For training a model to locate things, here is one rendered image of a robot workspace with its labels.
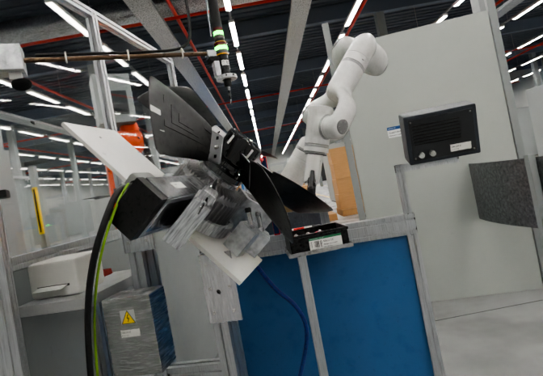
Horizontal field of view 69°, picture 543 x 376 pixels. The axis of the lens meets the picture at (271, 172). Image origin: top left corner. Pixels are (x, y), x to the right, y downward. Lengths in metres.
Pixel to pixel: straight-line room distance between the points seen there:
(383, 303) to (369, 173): 1.52
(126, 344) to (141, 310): 0.11
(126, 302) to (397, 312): 1.04
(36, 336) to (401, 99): 2.62
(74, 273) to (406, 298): 1.20
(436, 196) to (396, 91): 0.82
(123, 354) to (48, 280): 0.33
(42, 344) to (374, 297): 1.19
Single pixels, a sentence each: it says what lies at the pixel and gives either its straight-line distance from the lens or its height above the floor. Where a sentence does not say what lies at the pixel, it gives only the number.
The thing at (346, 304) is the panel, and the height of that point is 0.54.
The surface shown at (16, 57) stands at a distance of 1.29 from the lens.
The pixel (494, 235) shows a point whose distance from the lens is 3.27.
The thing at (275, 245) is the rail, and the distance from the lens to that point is 1.67.
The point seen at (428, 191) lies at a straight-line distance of 3.12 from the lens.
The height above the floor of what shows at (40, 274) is 0.94.
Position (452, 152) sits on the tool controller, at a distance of 1.65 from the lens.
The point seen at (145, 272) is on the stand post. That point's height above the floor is 0.89.
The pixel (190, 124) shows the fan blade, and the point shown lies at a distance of 1.07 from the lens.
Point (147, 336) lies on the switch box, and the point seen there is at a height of 0.72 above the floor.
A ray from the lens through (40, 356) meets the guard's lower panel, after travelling 1.55.
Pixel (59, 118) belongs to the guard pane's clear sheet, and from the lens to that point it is 1.77.
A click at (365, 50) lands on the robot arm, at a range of 1.48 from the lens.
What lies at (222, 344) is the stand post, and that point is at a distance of 1.26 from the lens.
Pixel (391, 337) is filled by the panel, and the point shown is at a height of 0.38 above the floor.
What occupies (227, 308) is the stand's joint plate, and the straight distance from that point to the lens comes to 1.21.
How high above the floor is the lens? 1.08
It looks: 1 degrees up
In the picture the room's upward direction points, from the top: 11 degrees counter-clockwise
